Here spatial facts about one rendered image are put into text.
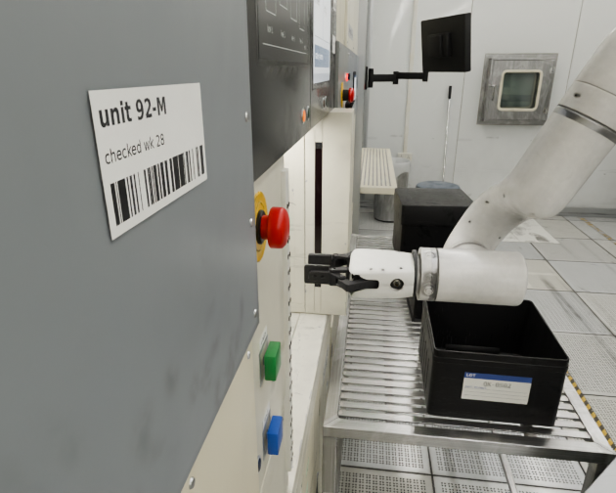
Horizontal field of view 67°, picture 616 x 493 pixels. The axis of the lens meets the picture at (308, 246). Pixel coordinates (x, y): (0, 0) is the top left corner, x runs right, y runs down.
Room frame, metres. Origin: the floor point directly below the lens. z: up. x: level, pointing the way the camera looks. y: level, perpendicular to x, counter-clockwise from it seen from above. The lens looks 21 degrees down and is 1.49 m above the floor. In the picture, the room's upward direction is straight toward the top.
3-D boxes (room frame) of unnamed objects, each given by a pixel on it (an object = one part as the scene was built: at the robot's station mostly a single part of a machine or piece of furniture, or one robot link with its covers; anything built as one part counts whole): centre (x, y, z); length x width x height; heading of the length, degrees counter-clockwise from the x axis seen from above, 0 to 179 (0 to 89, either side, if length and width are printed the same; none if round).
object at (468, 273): (0.67, -0.27, 1.19); 0.13 x 0.09 x 0.08; 82
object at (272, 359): (0.42, 0.04, 1.20); 0.03 x 0.02 x 0.03; 172
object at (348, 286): (0.65, -0.08, 1.19); 0.08 x 0.06 x 0.01; 143
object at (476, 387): (0.97, -0.43, 0.85); 0.28 x 0.28 x 0.17; 82
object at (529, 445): (1.42, -0.42, 0.38); 1.30 x 0.60 x 0.76; 172
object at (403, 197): (1.84, -0.51, 0.89); 0.29 x 0.29 x 0.25; 86
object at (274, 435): (0.42, 0.04, 1.10); 0.03 x 0.02 x 0.03; 172
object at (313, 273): (0.66, -0.03, 1.19); 0.07 x 0.03 x 0.03; 82
